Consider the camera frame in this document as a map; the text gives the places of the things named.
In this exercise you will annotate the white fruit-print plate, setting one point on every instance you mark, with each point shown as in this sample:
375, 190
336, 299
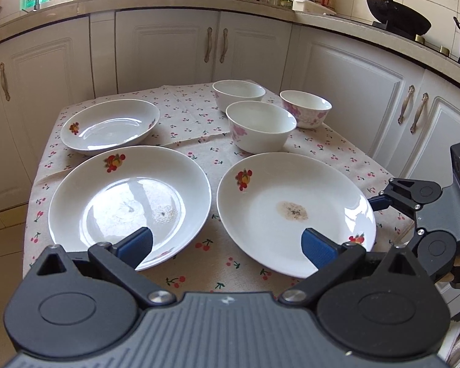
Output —
109, 125
266, 201
115, 193

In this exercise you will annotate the pink flower white bowl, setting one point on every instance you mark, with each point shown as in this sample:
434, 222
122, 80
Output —
309, 110

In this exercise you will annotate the black wok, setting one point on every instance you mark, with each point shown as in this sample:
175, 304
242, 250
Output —
399, 19

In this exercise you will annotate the cream kitchen cabinets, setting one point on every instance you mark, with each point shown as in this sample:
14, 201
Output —
395, 100

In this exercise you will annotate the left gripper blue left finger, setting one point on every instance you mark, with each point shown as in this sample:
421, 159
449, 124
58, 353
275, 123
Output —
117, 264

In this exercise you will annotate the cherry print tablecloth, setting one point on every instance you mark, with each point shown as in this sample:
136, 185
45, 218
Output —
191, 123

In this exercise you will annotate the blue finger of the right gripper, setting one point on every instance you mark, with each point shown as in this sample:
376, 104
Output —
379, 202

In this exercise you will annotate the plain white bowl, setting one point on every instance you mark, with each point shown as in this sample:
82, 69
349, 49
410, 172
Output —
259, 127

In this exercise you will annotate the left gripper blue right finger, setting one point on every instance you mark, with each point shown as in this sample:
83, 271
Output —
333, 262

